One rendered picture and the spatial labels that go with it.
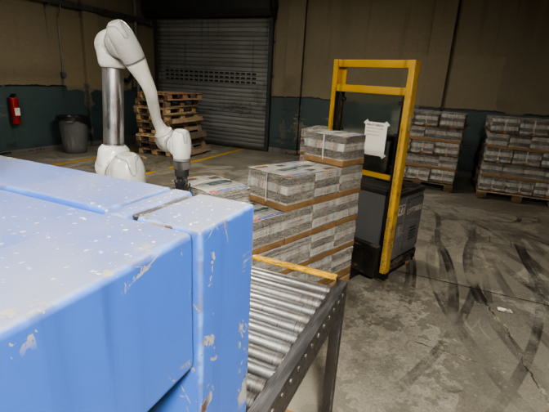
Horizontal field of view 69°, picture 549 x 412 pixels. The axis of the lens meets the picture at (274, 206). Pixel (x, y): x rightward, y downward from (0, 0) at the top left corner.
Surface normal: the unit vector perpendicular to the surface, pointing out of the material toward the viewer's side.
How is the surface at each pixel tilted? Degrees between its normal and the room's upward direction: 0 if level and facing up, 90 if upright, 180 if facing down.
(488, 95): 90
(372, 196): 90
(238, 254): 90
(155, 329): 90
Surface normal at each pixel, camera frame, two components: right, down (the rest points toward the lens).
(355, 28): -0.42, 0.25
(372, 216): -0.70, 0.18
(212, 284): 0.91, 0.17
